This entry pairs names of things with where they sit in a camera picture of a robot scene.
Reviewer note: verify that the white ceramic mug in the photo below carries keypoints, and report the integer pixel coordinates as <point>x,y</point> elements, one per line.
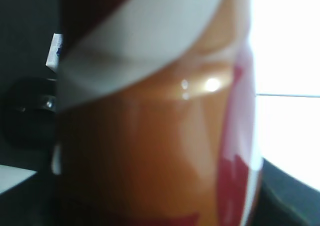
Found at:
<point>12,176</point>

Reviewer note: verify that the brown Nescafe coffee bottle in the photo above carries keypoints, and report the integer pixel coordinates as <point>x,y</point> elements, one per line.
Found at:
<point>156,107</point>

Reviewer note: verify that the white blueberry milk carton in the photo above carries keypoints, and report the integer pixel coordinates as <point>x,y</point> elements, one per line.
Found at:
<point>54,52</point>

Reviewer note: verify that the black glossy mug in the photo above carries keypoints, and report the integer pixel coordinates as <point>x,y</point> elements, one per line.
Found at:
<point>28,113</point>

